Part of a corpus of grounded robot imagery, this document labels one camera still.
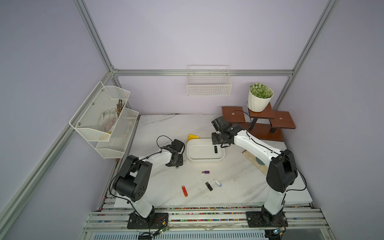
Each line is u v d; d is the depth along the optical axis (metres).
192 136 1.08
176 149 0.75
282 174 0.48
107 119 0.78
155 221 0.73
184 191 0.83
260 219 0.73
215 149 1.01
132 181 0.46
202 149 1.01
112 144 0.90
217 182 0.86
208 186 0.84
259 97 0.82
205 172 0.91
